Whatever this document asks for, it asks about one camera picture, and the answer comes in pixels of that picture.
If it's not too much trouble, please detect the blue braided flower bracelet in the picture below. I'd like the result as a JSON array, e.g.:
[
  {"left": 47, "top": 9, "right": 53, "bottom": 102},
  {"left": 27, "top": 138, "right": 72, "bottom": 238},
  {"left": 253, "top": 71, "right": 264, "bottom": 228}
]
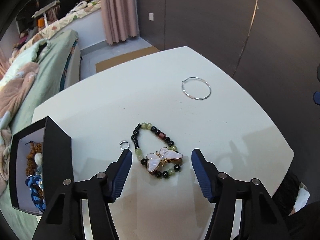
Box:
[{"left": 24, "top": 174, "right": 47, "bottom": 212}]

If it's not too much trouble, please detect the black jewelry box white interior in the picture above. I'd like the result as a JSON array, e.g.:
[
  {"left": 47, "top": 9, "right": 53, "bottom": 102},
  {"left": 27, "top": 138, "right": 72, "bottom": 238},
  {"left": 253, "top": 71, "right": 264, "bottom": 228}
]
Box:
[{"left": 9, "top": 116, "right": 74, "bottom": 215}]

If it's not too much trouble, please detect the brown rudraksha bead bracelet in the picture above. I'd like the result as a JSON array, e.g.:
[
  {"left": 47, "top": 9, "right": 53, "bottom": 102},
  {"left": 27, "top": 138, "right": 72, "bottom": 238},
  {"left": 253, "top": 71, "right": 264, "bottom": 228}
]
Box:
[{"left": 25, "top": 141, "right": 43, "bottom": 178}]

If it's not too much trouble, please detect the butterfly bead bracelet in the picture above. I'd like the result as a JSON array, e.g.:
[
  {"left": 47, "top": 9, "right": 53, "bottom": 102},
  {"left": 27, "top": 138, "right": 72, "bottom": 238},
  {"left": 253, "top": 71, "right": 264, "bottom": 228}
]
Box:
[{"left": 131, "top": 122, "right": 184, "bottom": 180}]

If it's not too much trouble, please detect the thin silver bangle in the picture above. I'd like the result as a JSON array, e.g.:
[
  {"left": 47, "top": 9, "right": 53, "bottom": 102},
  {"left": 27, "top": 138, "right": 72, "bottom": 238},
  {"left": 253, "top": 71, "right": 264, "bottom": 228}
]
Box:
[{"left": 181, "top": 76, "right": 212, "bottom": 101}]

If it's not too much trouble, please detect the pink fleece blanket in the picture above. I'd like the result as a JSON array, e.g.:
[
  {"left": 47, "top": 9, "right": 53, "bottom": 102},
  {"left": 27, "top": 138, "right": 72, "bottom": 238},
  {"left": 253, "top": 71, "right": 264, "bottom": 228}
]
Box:
[{"left": 1, "top": 62, "right": 39, "bottom": 192}]

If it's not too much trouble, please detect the flattened cardboard sheet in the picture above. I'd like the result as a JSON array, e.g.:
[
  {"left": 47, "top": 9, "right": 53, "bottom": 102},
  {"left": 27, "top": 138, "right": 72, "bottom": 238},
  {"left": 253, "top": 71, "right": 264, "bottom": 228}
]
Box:
[{"left": 95, "top": 46, "right": 160, "bottom": 73}]

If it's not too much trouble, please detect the green bed mattress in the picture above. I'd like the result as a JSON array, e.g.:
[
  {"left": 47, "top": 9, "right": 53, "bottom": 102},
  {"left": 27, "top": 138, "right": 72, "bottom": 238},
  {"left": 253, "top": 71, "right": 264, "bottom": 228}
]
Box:
[{"left": 1, "top": 29, "right": 79, "bottom": 239}]

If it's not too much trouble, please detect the pale green floral pillow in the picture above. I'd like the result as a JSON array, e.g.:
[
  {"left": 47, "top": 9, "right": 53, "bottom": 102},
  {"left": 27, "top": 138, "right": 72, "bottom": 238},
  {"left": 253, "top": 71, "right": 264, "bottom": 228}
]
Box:
[{"left": 4, "top": 39, "right": 50, "bottom": 78}]

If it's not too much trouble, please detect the floral window seat cushion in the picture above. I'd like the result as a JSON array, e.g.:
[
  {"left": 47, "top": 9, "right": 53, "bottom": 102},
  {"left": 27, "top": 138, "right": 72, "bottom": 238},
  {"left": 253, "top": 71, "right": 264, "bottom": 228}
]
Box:
[{"left": 10, "top": 0, "right": 101, "bottom": 61}]

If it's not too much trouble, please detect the pink curtain right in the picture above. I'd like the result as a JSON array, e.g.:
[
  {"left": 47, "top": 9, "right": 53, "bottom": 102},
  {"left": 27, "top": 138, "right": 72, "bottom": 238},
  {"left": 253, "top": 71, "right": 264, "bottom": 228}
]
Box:
[{"left": 100, "top": 0, "right": 139, "bottom": 45}]

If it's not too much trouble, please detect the white wall socket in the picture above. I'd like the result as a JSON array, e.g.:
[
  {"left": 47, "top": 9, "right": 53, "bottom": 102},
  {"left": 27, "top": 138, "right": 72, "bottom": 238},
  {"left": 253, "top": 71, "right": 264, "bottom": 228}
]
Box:
[{"left": 149, "top": 12, "right": 154, "bottom": 21}]

